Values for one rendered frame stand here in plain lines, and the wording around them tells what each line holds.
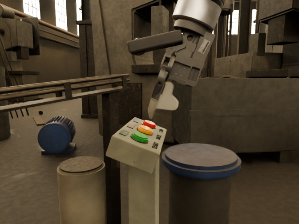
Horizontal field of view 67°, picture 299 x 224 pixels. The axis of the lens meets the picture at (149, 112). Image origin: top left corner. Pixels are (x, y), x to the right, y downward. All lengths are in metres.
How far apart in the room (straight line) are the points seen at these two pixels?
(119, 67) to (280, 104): 1.68
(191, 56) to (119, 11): 2.33
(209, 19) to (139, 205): 0.46
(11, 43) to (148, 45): 7.96
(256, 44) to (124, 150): 3.25
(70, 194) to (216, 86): 1.51
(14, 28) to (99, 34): 5.72
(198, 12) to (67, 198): 0.50
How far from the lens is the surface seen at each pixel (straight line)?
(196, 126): 1.87
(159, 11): 2.35
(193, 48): 0.49
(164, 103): 0.48
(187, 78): 0.46
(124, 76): 0.93
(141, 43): 0.48
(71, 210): 0.62
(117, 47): 2.72
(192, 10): 0.47
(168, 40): 0.48
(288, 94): 2.22
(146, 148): 0.49
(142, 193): 0.60
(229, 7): 8.78
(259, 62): 3.61
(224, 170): 0.87
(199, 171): 0.84
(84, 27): 4.43
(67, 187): 0.60
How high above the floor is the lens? 0.74
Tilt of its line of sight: 8 degrees down
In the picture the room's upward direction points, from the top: straight up
